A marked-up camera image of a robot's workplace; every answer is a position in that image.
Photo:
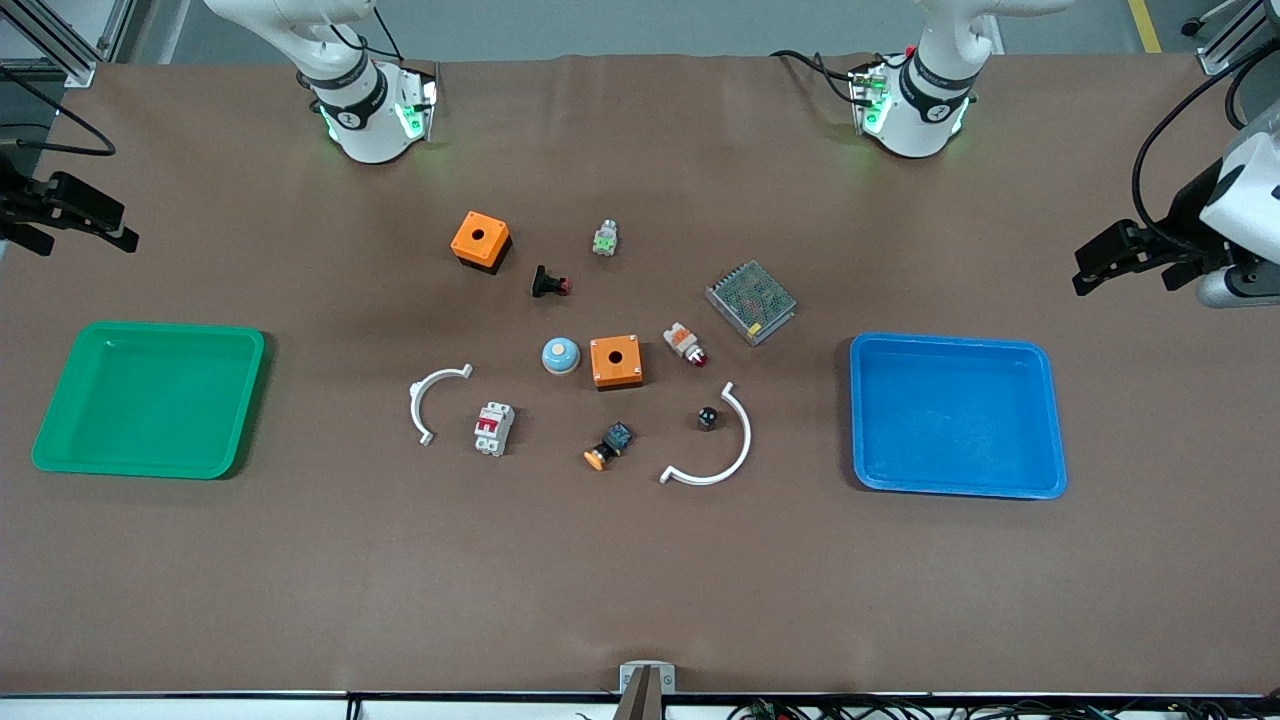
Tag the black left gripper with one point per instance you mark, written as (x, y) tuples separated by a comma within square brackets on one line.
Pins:
[(1187, 211)]

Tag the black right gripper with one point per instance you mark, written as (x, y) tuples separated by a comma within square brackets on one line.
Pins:
[(12, 195)]

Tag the black cylindrical capacitor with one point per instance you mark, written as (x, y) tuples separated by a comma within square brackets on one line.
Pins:
[(708, 418)]

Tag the white red circuit breaker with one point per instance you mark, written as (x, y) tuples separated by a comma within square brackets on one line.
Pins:
[(494, 428)]

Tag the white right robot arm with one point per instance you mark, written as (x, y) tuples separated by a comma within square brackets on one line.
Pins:
[(362, 110)]

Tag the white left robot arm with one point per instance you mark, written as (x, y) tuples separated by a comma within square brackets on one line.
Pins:
[(925, 105)]

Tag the green plastic tray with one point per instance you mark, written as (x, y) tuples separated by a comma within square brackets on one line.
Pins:
[(150, 400)]

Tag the blue plastic tray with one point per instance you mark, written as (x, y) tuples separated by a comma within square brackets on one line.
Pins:
[(955, 415)]

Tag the metal mesh power supply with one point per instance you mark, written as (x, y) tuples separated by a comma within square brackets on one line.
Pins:
[(751, 301)]

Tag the small white curved clip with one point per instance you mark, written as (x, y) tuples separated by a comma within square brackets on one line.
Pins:
[(420, 395)]

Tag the orange button box black base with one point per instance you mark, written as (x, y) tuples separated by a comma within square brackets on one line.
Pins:
[(478, 238)]

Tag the large white curved clip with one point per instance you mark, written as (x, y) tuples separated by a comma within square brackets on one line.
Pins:
[(738, 445)]

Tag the black red push button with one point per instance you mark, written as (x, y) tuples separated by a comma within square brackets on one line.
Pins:
[(547, 283)]

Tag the white green push button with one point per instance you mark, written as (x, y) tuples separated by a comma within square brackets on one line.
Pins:
[(604, 239)]

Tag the orange mushroom push button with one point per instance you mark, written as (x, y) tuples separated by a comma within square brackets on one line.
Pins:
[(608, 446)]

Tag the aluminium frame profile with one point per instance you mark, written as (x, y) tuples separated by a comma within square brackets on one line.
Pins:
[(60, 40), (1230, 35)]

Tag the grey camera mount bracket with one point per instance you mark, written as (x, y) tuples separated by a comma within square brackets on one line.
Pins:
[(647, 684)]

